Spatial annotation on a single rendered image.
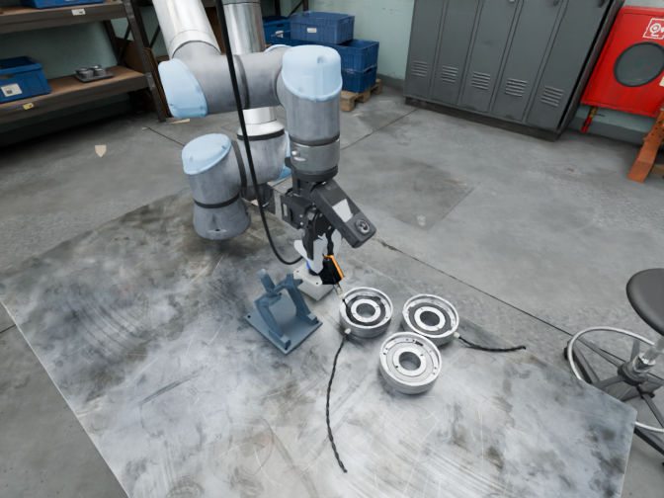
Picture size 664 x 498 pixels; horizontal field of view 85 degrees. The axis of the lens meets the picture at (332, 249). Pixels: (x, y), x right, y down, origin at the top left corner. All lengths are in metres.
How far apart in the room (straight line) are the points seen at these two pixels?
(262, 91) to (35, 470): 1.54
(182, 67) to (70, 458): 1.45
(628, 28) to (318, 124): 3.58
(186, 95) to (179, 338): 0.45
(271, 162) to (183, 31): 0.38
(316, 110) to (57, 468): 1.54
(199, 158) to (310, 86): 0.46
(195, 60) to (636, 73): 3.71
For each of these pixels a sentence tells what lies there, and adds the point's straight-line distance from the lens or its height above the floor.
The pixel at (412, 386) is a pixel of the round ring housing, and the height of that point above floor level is 0.84.
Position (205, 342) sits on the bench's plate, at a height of 0.80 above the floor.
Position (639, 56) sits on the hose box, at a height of 0.70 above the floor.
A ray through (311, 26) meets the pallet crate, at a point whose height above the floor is 0.72.
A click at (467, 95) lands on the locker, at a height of 0.25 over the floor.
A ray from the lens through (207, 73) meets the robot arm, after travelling 0.57.
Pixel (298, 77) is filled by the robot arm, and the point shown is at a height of 1.26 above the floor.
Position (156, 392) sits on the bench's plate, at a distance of 0.73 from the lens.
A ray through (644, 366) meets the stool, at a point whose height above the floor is 0.35.
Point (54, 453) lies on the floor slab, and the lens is 1.78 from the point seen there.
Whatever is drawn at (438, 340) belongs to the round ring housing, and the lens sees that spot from 0.71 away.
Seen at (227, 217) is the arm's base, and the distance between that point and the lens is 0.96.
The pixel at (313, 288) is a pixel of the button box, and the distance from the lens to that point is 0.76.
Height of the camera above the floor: 1.39
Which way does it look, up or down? 40 degrees down
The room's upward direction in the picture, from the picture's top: straight up
